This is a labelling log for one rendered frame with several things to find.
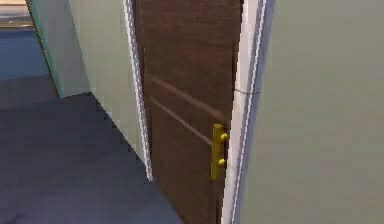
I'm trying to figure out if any yellow door handle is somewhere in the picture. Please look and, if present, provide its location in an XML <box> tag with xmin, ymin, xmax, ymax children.
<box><xmin>210</xmin><ymin>123</ymin><xmax>230</xmax><ymax>182</ymax></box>

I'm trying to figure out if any dark brown wooden room door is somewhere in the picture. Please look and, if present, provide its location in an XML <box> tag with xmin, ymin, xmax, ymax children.
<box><xmin>132</xmin><ymin>0</ymin><xmax>245</xmax><ymax>224</ymax></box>

